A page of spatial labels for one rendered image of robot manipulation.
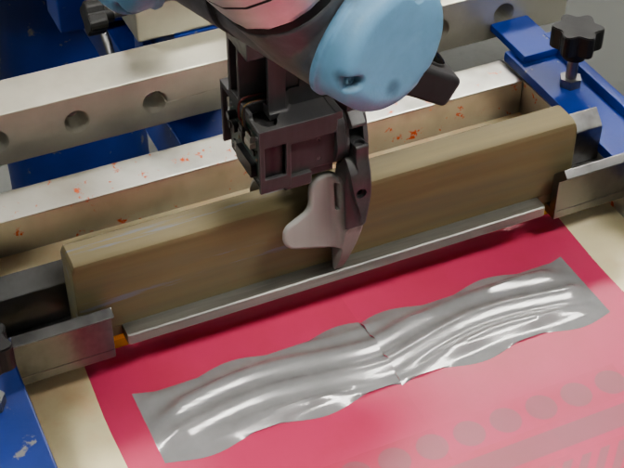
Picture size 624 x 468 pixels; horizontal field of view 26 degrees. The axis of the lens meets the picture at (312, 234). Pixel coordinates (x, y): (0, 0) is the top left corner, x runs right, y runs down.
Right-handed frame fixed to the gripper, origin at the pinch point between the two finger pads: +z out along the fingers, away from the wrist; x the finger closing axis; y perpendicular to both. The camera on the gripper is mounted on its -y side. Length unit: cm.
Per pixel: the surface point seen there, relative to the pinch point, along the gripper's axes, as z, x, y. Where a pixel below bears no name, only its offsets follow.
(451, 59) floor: 101, -149, -101
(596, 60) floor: 101, -135, -130
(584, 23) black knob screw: -5.2, -10.3, -28.5
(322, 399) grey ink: 4.7, 11.2, 6.0
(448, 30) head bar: -0.4, -20.8, -21.4
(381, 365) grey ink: 4.5, 10.1, 0.8
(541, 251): 5.3, 3.5, -17.0
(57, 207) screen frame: 1.8, -13.8, 17.7
